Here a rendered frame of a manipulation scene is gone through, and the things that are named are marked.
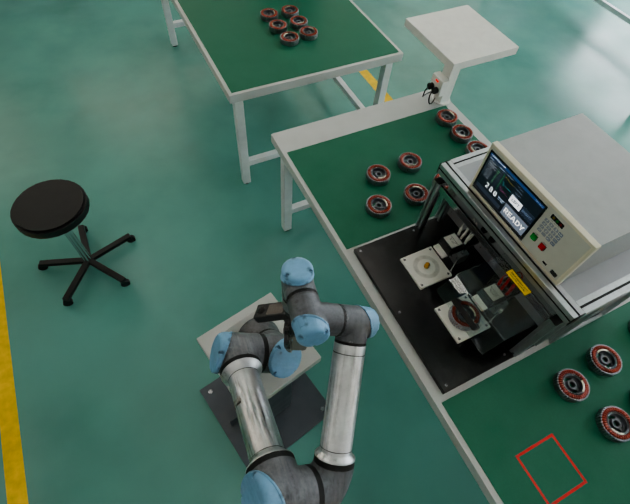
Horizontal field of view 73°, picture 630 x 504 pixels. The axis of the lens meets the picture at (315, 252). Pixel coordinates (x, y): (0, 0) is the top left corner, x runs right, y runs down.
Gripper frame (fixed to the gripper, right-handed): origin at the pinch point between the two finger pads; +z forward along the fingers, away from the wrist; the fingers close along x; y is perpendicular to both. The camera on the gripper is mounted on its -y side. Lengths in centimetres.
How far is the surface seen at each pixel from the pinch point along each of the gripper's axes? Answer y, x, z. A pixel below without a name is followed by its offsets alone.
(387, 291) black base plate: 30, 40, 24
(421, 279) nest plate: 42, 48, 23
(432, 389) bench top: 48, 7, 31
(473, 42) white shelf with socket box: 52, 139, -30
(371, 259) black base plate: 22, 53, 22
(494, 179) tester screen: 56, 58, -22
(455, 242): 52, 56, 8
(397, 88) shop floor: 31, 286, 75
